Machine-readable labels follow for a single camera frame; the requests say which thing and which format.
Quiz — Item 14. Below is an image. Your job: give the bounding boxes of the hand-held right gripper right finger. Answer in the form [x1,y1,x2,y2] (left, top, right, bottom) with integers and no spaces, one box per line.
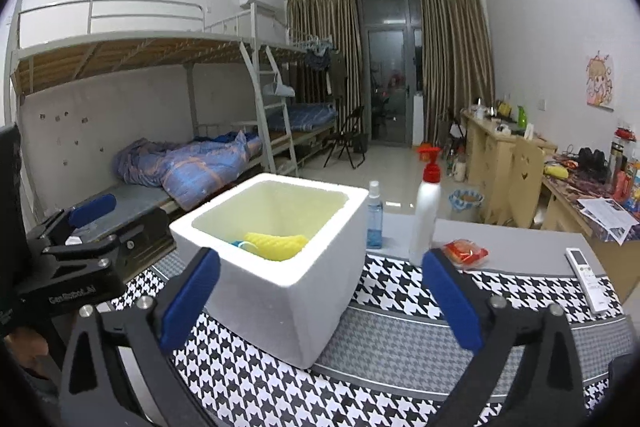
[421,249,587,427]

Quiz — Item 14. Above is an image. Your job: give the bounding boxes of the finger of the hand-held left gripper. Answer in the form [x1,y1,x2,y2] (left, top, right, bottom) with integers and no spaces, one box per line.
[25,194,118,252]
[42,207,173,278]

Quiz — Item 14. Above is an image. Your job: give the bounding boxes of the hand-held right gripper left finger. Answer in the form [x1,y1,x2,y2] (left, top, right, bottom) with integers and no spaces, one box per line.
[57,247,222,427]

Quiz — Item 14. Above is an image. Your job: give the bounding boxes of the white foam box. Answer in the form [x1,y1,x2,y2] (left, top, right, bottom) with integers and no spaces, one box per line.
[169,173,370,369]

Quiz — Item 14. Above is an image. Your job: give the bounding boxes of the red snack packet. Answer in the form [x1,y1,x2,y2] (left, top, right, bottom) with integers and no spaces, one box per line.
[442,238,490,269]

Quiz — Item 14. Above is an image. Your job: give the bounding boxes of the houndstooth tablecloth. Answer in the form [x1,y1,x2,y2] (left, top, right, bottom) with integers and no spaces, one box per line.
[95,252,636,427]

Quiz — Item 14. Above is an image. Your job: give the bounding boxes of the white pump lotion bottle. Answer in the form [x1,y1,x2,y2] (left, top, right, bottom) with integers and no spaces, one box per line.
[409,146,442,267]

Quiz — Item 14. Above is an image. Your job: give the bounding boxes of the blue checked quilt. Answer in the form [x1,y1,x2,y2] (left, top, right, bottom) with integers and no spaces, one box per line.
[112,131,263,212]

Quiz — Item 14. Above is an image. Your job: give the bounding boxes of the blue waste basket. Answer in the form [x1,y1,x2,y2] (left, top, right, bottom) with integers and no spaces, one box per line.
[448,188,485,223]

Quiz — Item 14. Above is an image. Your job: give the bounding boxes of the blue spray bottle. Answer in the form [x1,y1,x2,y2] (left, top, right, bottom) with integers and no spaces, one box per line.
[366,181,384,250]

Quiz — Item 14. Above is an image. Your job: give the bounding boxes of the wooden chair with face cutout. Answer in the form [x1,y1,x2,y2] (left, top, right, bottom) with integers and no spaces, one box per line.
[487,142,546,229]

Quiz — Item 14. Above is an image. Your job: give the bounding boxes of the white remote control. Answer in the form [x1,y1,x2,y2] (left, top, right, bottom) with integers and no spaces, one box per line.
[565,247,614,314]

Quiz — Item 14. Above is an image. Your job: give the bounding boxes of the wooden cabinet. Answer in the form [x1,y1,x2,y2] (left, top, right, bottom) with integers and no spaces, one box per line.
[460,109,557,208]

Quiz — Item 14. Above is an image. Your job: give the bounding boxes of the wooden desk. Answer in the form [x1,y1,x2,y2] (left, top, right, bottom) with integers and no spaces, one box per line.
[542,157,640,274]

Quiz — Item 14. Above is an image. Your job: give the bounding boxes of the white metal bunk bed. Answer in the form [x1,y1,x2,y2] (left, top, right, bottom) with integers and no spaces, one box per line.
[10,0,282,253]
[240,2,352,170]

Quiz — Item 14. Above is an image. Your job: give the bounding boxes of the white printed papers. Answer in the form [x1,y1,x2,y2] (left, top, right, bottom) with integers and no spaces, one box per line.
[577,197,640,242]

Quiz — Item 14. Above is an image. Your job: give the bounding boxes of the black folding chair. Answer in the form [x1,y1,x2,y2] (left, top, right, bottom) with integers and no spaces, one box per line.
[324,107,367,170]

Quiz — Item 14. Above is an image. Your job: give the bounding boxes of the black headphones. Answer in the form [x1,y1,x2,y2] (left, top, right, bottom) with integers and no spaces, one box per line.
[577,148,611,173]

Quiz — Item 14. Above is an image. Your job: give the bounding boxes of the row of toiletry bottles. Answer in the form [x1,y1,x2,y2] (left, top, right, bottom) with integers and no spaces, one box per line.
[610,127,640,212]

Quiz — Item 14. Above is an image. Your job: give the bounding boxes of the glass balcony door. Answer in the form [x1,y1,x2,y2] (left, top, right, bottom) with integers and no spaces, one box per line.
[356,0,426,146]

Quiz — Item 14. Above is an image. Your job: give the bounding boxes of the brown curtain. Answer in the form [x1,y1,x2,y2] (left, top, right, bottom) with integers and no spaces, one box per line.
[286,0,371,142]
[419,0,496,148]

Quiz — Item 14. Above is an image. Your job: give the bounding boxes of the dark hanging clothes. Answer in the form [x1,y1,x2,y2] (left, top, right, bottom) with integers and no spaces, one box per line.
[302,39,347,102]

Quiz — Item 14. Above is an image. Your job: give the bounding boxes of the pink cartoon wall poster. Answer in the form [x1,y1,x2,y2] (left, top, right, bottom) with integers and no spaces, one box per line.
[586,52,615,112]

